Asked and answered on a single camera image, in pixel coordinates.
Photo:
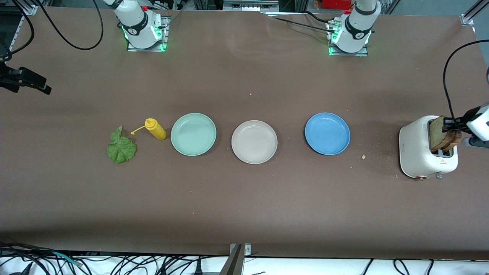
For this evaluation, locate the beige round plate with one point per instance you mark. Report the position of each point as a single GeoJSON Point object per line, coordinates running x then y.
{"type": "Point", "coordinates": [254, 142]}

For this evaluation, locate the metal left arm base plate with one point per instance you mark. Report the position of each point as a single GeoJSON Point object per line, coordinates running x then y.
{"type": "Point", "coordinates": [359, 54]}

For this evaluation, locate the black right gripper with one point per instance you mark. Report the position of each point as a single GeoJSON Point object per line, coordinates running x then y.
{"type": "Point", "coordinates": [8, 75]}

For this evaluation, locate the blue round plate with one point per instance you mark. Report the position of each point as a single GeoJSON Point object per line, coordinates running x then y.
{"type": "Point", "coordinates": [327, 133]}

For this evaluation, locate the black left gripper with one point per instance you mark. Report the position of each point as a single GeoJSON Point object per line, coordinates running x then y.
{"type": "Point", "coordinates": [467, 116]}

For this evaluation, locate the red box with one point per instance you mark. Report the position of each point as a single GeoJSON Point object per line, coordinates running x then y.
{"type": "Point", "coordinates": [336, 4]}

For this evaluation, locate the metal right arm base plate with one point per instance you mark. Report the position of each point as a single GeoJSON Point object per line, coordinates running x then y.
{"type": "Point", "coordinates": [165, 38]}

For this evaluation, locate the aluminium frame strut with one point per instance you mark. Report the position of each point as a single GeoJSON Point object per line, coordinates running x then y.
{"type": "Point", "coordinates": [467, 20]}
{"type": "Point", "coordinates": [29, 10]}

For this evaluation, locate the yellow mustard squeeze bottle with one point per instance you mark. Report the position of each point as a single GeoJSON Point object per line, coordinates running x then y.
{"type": "Point", "coordinates": [156, 130]}

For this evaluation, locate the brown bread slice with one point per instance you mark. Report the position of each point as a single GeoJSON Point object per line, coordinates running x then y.
{"type": "Point", "coordinates": [454, 141]}
{"type": "Point", "coordinates": [435, 137]}

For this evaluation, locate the metal table bracket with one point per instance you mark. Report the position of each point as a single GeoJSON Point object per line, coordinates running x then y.
{"type": "Point", "coordinates": [235, 263]}

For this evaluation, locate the white two-slot toaster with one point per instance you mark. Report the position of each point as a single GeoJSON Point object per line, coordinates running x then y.
{"type": "Point", "coordinates": [414, 149]}

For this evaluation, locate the mint green round plate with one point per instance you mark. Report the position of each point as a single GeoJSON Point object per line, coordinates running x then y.
{"type": "Point", "coordinates": [193, 134]}

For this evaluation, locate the black power plug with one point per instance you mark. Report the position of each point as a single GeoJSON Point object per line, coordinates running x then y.
{"type": "Point", "coordinates": [198, 269]}

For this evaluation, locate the grey equipment box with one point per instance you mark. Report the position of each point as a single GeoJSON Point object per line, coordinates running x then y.
{"type": "Point", "coordinates": [248, 5]}

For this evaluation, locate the green lettuce leaf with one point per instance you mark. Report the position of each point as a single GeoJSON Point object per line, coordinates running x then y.
{"type": "Point", "coordinates": [122, 151]}

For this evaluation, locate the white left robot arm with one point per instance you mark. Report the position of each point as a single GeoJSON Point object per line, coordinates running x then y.
{"type": "Point", "coordinates": [351, 44]}

